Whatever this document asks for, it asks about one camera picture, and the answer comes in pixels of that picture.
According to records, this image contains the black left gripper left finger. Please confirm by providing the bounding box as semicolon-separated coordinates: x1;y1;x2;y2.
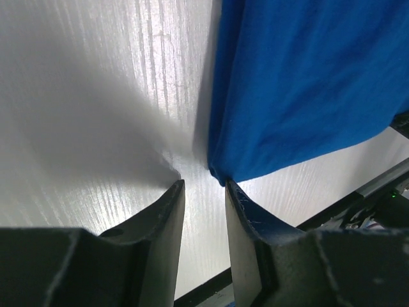
1;180;185;306

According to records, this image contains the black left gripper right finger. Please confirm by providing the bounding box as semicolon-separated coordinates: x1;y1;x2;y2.
226;181;408;306

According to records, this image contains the blue t shirt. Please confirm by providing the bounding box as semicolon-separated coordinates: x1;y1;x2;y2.
207;1;408;184

